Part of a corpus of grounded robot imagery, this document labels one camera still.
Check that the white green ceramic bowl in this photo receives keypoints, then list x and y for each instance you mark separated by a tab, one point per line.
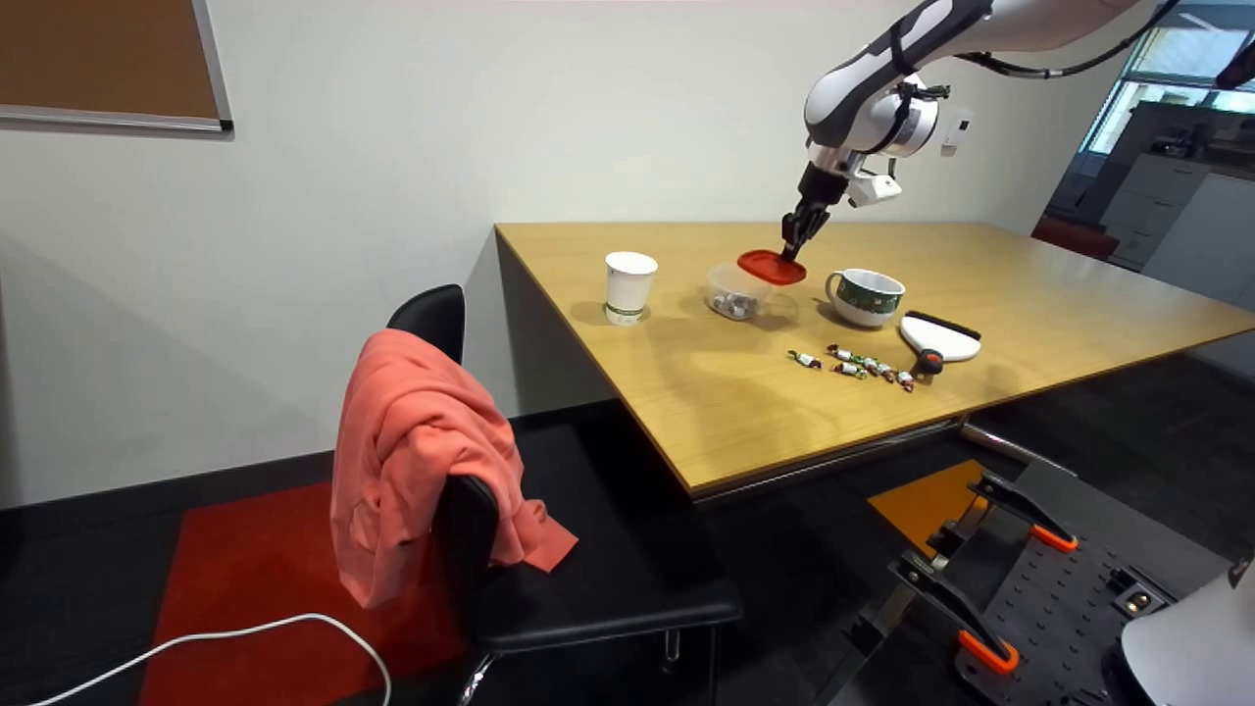
864	295

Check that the cork bulletin board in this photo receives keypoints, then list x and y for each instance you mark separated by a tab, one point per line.
110	65

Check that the white paper cup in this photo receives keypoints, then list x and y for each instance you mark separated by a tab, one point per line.
630	282

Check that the white spatula black handle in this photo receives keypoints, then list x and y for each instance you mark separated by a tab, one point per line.
934	342

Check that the salmon pink jacket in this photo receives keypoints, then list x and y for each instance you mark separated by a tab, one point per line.
412	419

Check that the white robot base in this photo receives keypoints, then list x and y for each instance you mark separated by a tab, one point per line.
1203	649

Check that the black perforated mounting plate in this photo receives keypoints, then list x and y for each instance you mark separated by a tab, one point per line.
1066	611

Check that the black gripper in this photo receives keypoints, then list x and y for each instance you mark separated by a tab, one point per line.
819	193

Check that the red lid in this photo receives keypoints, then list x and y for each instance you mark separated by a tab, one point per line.
769	269

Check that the black orange clamp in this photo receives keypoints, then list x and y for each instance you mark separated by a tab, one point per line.
1043	526
975	638

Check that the black office chair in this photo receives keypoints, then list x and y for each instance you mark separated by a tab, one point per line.
633	611

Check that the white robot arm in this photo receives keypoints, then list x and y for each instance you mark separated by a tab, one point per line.
881	105

